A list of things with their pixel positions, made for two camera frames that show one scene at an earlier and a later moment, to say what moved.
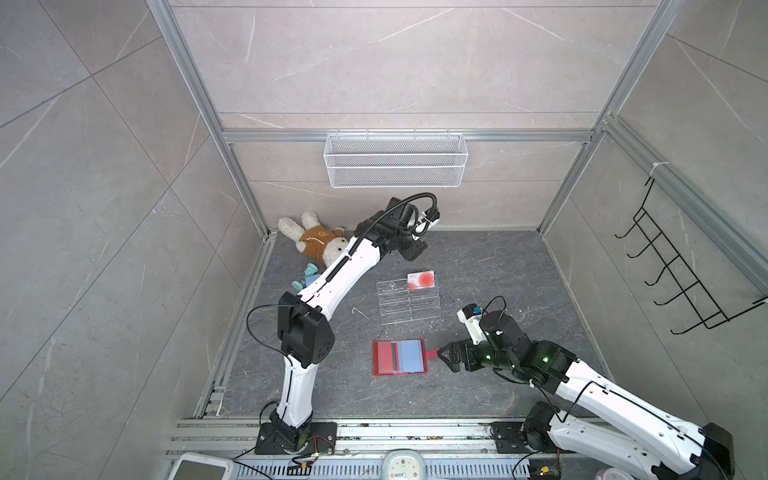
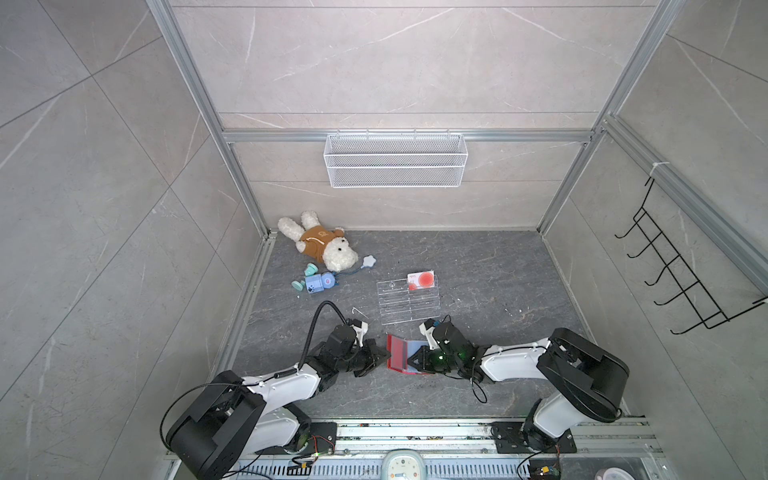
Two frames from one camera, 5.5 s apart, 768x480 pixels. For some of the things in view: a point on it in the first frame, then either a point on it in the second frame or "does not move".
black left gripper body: (409, 245) to (363, 360)
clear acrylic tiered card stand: (399, 304) does not move
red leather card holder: (401, 357) does not move
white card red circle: (421, 280) does not move
